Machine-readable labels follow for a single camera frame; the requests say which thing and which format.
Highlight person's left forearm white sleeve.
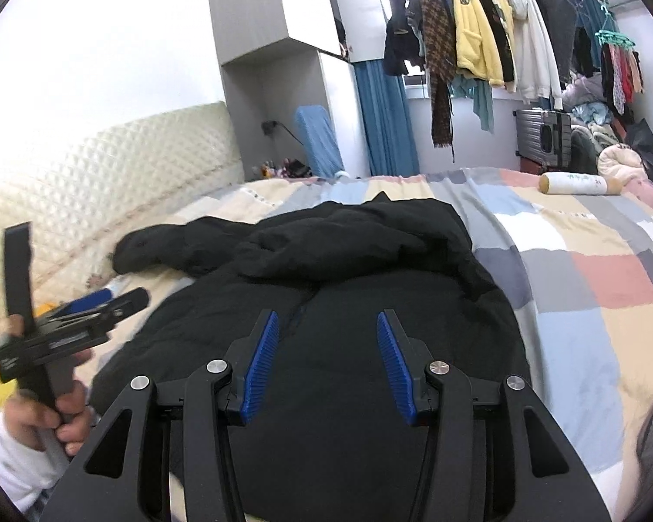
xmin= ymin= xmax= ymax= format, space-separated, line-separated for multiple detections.
xmin=0 ymin=408 xmax=71 ymax=512

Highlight blue curtain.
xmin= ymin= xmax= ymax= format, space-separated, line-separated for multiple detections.
xmin=353 ymin=60 xmax=420 ymax=177

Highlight brown plaid scarf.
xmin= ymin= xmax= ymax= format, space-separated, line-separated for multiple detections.
xmin=419 ymin=0 xmax=459 ymax=147

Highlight person's left hand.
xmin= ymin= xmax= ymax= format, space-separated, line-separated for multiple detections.
xmin=5 ymin=351 xmax=96 ymax=456

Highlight black hanging coat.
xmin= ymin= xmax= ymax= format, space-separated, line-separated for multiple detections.
xmin=382 ymin=0 xmax=428 ymax=77

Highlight teal clip hanger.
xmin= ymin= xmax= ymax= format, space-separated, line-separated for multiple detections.
xmin=595 ymin=3 xmax=637 ymax=50

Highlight black puffer jacket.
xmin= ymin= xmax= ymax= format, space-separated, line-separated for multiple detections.
xmin=90 ymin=191 xmax=531 ymax=522

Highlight grey white wardrobe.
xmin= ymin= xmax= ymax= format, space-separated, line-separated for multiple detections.
xmin=204 ymin=0 xmax=371 ymax=180

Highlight group of small bottles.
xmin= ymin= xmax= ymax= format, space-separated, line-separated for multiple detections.
xmin=256 ymin=157 xmax=312 ymax=179

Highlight black hanging garment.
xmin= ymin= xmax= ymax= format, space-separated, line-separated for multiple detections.
xmin=465 ymin=0 xmax=518 ymax=85

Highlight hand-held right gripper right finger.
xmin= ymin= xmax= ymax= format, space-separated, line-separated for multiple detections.
xmin=377 ymin=310 xmax=613 ymax=522

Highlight colourful hanging small garments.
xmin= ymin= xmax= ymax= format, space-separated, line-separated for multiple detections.
xmin=601 ymin=43 xmax=646 ymax=115

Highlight black wall charger with cable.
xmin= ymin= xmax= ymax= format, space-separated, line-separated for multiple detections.
xmin=261 ymin=118 xmax=308 ymax=161

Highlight dark grey hanging coat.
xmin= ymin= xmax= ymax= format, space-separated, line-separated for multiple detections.
xmin=514 ymin=0 xmax=599 ymax=93

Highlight patchwork bed cover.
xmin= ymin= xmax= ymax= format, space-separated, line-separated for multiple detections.
xmin=95 ymin=166 xmax=653 ymax=522

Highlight pale yellow hanging garment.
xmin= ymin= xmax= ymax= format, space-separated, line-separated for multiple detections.
xmin=481 ymin=0 xmax=519 ymax=93

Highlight pile of clothes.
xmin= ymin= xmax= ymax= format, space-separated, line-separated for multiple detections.
xmin=569 ymin=73 xmax=653 ymax=213

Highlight cream quilted headboard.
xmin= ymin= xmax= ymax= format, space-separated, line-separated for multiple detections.
xmin=0 ymin=100 xmax=246 ymax=349

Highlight white cylindrical pillow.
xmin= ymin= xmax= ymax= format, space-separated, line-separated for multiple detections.
xmin=539 ymin=171 xmax=624 ymax=197

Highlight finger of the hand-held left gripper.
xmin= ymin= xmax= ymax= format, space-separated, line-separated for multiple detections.
xmin=106 ymin=290 xmax=150 ymax=327
xmin=68 ymin=289 xmax=115 ymax=317

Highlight light teal hanging garment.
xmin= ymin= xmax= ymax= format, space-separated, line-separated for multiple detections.
xmin=451 ymin=73 xmax=496 ymax=134

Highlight white hoodie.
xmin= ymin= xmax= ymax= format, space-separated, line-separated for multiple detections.
xmin=503 ymin=0 xmax=564 ymax=110

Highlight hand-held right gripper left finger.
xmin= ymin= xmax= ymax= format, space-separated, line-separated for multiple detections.
xmin=38 ymin=309 xmax=281 ymax=522

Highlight yellow fleece jacket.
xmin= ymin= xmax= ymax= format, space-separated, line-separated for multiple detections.
xmin=443 ymin=0 xmax=506 ymax=88

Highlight silver suitcase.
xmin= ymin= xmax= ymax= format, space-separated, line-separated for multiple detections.
xmin=514 ymin=109 xmax=572 ymax=169

